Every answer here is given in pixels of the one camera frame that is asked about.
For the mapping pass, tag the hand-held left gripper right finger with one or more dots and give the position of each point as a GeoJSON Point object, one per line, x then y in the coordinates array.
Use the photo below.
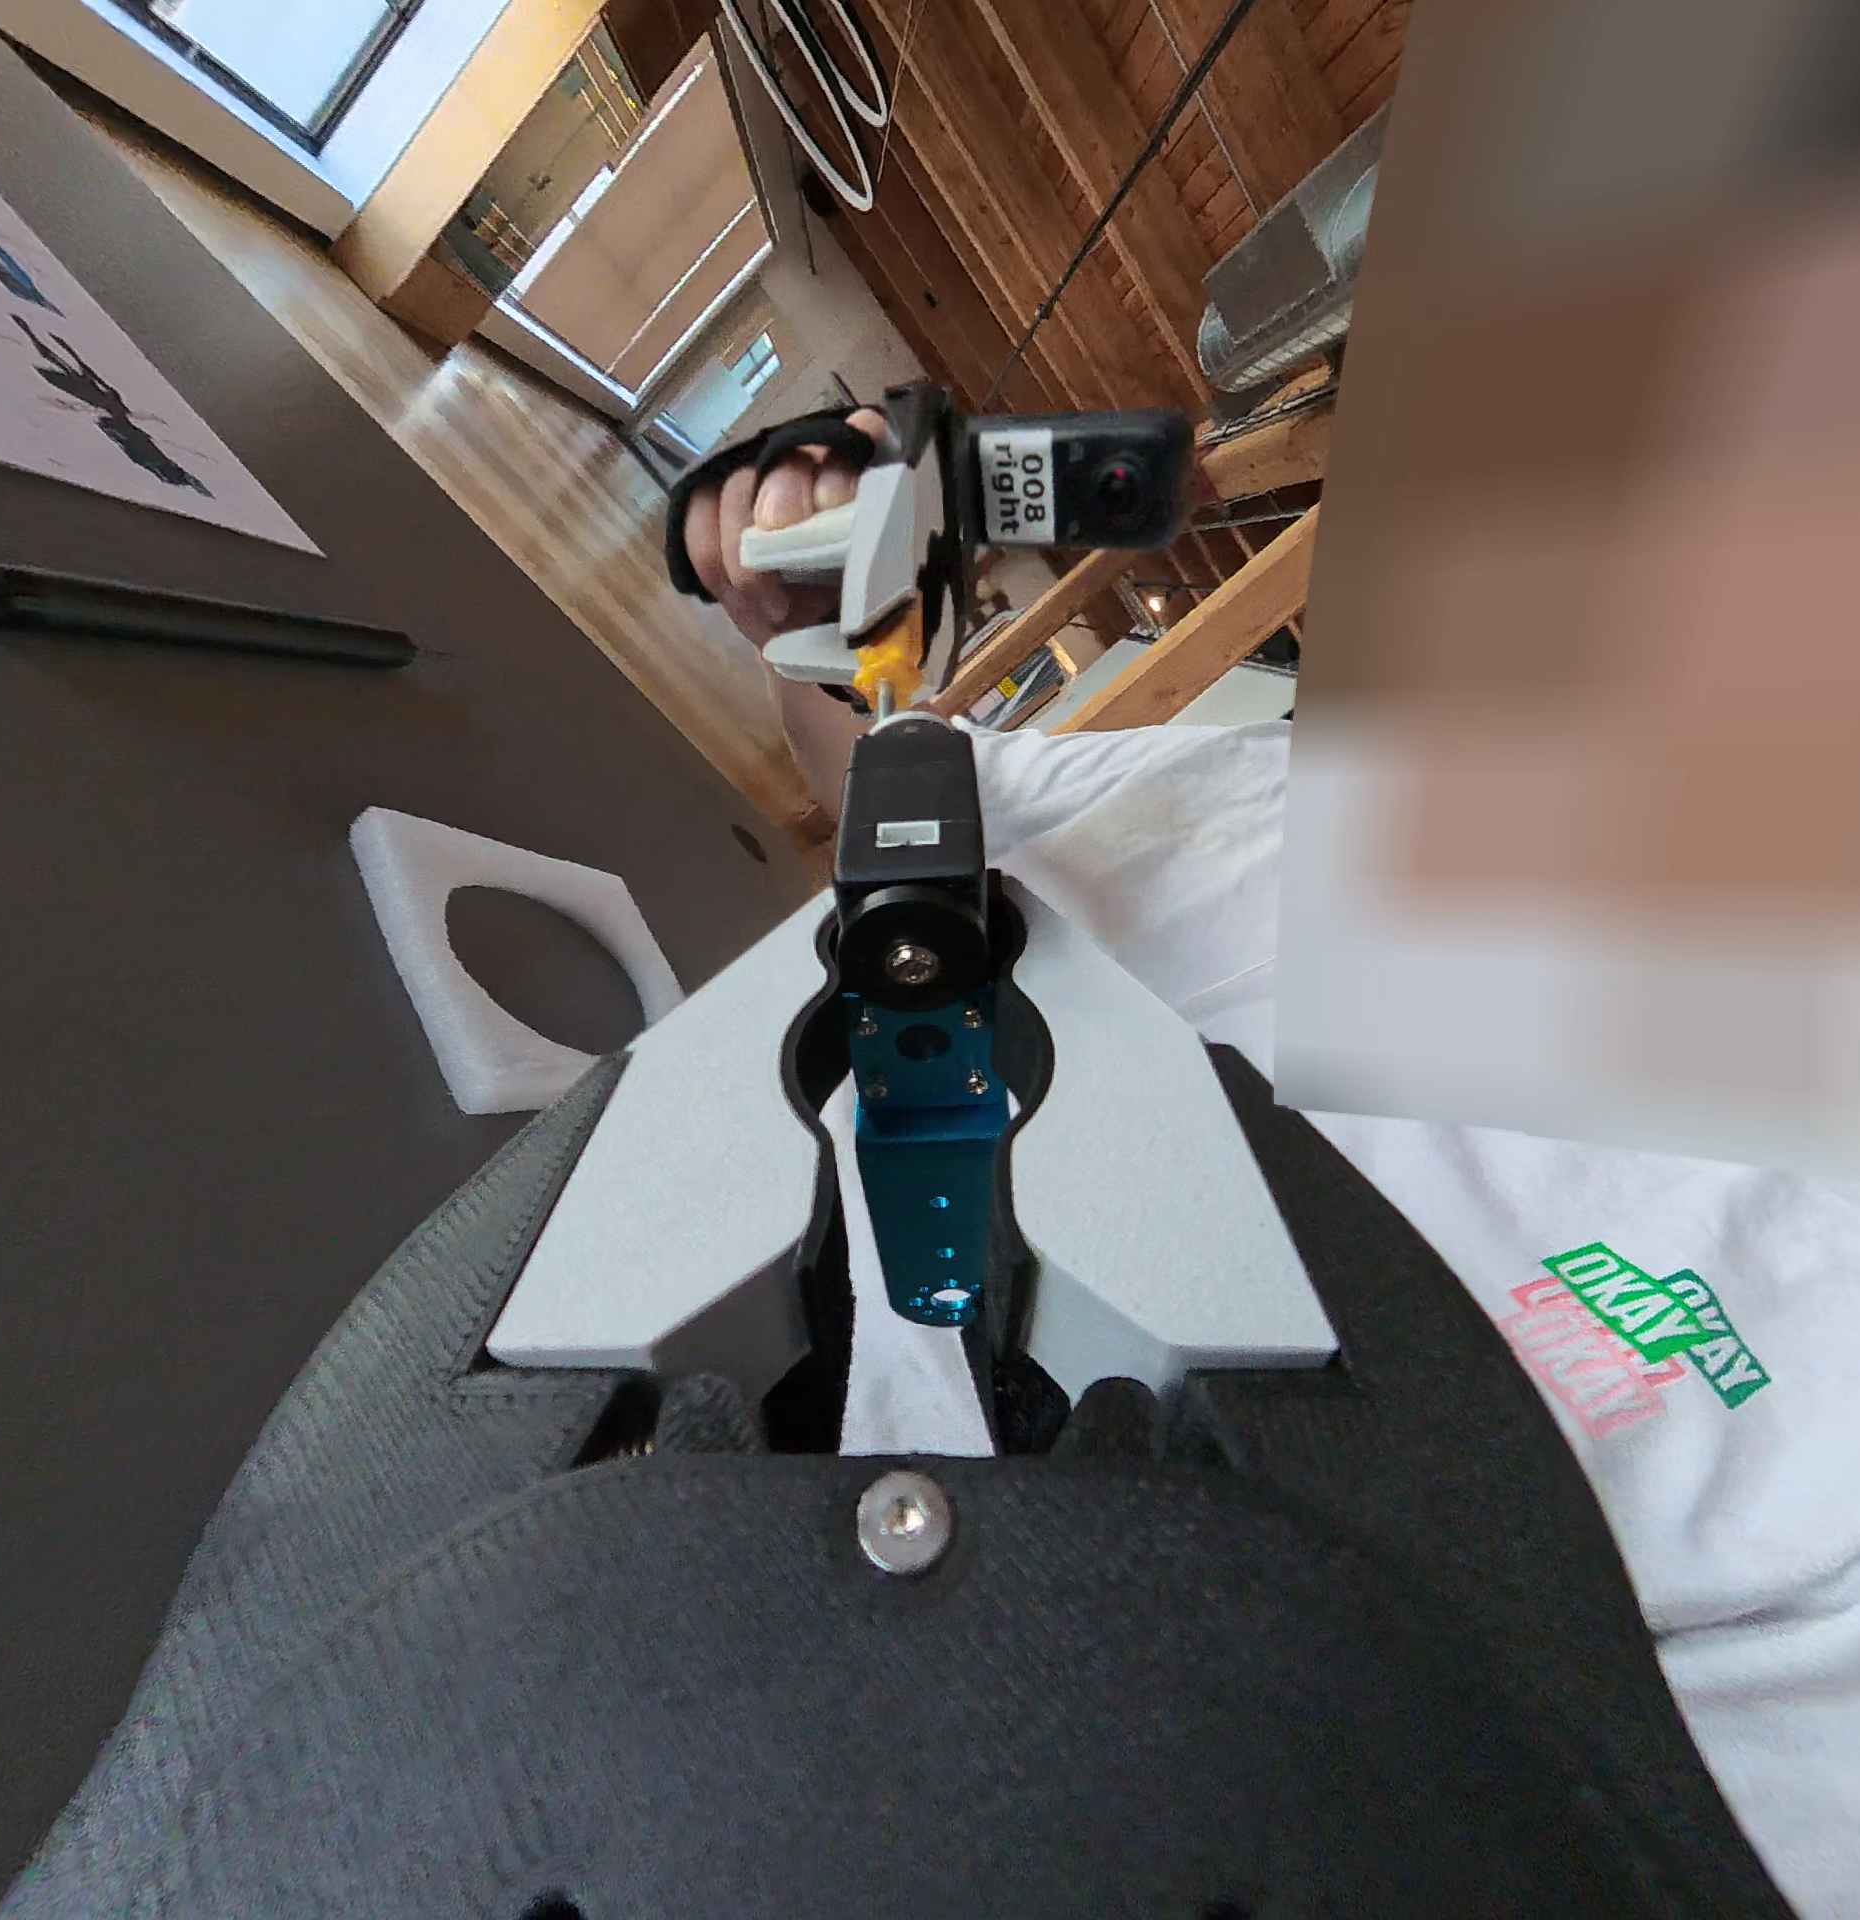
{"type": "Point", "coordinates": [1170, 1215]}

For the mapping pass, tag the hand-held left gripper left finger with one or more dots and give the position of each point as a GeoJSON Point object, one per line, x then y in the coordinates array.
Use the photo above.
{"type": "Point", "coordinates": [674, 1198]}

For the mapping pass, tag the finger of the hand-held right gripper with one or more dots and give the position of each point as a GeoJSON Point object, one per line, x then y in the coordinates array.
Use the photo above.
{"type": "Point", "coordinates": [810, 653]}
{"type": "Point", "coordinates": [880, 556]}

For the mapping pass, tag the silver round servo horn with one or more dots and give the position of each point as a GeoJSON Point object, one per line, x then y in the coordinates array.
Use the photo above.
{"type": "Point", "coordinates": [915, 727]}

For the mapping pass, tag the black servo motor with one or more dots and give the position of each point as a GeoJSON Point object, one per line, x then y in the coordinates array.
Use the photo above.
{"type": "Point", "coordinates": [908, 817]}

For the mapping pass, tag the blue metal servo bracket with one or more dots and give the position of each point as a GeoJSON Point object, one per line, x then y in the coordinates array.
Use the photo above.
{"type": "Point", "coordinates": [931, 1170]}

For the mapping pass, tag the black electric screwdriver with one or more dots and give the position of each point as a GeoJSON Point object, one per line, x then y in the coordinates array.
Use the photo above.
{"type": "Point", "coordinates": [196, 616]}

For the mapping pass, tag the dark grey desk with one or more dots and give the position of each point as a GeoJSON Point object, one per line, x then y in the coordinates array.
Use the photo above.
{"type": "Point", "coordinates": [196, 931]}

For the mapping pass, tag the person's right hand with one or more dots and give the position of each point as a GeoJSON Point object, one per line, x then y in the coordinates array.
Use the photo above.
{"type": "Point", "coordinates": [735, 561]}

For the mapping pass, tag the white foam sheet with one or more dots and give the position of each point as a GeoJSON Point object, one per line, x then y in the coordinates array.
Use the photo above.
{"type": "Point", "coordinates": [421, 884]}

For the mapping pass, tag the light wooden pillar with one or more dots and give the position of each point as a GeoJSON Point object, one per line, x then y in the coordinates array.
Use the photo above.
{"type": "Point", "coordinates": [452, 197]}

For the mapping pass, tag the person in white shirt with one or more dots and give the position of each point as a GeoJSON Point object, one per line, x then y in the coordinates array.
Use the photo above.
{"type": "Point", "coordinates": [1771, 1531]}

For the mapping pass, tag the assembly instruction booklet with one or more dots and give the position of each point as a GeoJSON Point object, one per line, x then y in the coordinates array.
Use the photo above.
{"type": "Point", "coordinates": [107, 407]}

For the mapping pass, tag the large glass window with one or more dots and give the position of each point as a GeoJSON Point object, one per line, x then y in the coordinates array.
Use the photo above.
{"type": "Point", "coordinates": [270, 60]}

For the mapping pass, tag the silver ventilation duct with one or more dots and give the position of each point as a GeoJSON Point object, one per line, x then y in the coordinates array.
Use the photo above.
{"type": "Point", "coordinates": [1290, 285]}

